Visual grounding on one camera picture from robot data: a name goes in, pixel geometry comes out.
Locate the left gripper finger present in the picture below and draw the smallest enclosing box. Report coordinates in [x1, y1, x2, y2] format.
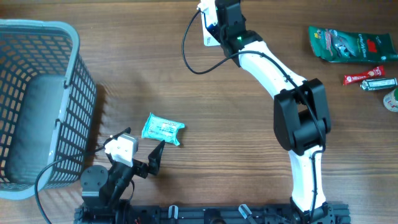
[103, 127, 131, 146]
[148, 140, 165, 175]

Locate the teal wet wipes pack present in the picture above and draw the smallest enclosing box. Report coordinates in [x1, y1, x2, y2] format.
[141, 113, 185, 146]

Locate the green 3M gloves bag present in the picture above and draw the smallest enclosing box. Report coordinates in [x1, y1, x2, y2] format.
[308, 26, 397, 63]

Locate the red coffee stick sachet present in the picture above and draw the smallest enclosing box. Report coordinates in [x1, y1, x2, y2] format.
[343, 65, 385, 85]

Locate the green battery pack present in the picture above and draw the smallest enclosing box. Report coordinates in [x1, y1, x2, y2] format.
[360, 78, 397, 91]

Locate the green lid jar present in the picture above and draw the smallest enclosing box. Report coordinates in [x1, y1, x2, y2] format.
[383, 88, 398, 113]

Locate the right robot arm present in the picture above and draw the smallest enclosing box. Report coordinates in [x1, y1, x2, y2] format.
[211, 1, 331, 223]

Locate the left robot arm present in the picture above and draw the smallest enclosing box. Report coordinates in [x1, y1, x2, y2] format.
[73, 128, 165, 224]

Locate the white barcode scanner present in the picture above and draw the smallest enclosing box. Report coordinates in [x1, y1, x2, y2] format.
[201, 13, 220, 47]

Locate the grey plastic mesh basket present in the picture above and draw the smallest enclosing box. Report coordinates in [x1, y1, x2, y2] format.
[1, 19, 97, 200]

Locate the black right camera cable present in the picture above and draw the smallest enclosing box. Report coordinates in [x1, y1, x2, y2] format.
[181, 9, 327, 224]

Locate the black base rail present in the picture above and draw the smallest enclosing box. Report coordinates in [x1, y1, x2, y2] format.
[73, 203, 351, 224]

